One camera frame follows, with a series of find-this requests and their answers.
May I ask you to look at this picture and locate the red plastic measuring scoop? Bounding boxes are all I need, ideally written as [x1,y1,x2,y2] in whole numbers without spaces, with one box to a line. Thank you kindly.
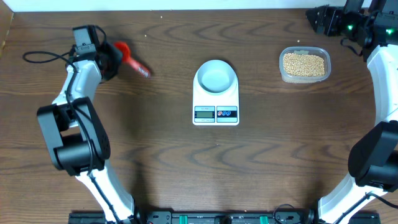
[113,41,151,78]

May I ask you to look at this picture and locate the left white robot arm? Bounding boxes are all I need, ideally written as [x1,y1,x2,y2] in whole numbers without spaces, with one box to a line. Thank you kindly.
[37,25,141,223]

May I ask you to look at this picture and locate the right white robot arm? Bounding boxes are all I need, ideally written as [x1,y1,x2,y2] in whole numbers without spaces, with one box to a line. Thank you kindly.
[305,0,397,223]

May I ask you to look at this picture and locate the grey round bowl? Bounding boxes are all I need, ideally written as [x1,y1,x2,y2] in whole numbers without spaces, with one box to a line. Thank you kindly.
[197,60,238,93]

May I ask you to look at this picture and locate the white digital kitchen scale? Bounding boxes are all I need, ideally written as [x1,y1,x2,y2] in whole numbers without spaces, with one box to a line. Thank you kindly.
[192,73,240,126]

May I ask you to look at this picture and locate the clear plastic container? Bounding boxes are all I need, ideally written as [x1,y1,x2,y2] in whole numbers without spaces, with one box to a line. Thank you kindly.
[279,47,331,84]

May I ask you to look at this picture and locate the yellow soybeans in container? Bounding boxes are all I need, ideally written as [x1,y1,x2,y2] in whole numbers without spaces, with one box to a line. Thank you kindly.
[282,53,325,77]

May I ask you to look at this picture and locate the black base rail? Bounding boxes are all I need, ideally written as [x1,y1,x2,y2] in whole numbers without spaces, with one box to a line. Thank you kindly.
[67,209,381,224]

